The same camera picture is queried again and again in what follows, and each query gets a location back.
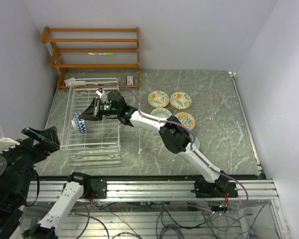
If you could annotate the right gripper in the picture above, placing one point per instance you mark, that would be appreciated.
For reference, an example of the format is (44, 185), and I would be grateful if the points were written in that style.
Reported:
(93, 112)

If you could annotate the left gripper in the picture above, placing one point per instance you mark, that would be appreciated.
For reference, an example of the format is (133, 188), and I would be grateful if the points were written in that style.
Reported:
(48, 138)

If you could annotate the red blue zigzag bowl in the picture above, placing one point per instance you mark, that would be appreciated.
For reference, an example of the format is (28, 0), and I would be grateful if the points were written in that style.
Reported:
(79, 124)

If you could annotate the white wire dish rack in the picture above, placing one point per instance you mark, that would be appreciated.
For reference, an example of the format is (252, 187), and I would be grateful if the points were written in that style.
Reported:
(91, 127)

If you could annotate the yellow star floral bowl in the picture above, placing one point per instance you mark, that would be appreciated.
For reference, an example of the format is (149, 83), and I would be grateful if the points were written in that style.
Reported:
(158, 99)

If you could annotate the yellow sun pattern bowl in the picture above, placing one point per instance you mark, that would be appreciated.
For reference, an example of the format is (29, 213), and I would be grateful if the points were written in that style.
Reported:
(161, 113)

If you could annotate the pale green celadon bowl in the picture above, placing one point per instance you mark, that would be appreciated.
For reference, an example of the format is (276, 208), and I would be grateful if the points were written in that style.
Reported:
(196, 143)

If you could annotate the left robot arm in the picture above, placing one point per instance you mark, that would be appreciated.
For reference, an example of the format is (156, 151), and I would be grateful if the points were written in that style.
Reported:
(17, 168)

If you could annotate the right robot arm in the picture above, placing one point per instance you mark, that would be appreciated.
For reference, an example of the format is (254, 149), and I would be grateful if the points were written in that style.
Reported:
(176, 138)

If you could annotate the wooden shelf rack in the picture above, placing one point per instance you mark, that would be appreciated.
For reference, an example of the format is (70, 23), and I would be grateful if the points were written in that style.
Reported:
(70, 48)

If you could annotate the white red spatula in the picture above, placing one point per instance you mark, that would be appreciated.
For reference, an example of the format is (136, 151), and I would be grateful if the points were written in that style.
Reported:
(83, 82)

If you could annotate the small red white box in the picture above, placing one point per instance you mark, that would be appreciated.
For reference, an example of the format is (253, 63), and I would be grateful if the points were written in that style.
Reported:
(129, 80)

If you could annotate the green white pen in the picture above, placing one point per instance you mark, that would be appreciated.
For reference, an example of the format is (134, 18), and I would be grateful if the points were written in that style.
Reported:
(106, 53)

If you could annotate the orange blue floral bowl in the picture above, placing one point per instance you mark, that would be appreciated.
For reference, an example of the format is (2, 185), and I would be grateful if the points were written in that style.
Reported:
(186, 119)

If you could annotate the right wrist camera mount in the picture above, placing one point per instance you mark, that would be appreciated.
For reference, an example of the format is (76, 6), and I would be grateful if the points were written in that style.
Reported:
(101, 95)

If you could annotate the aluminium rail frame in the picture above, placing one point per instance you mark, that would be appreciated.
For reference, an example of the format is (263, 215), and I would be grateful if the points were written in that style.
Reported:
(175, 207)

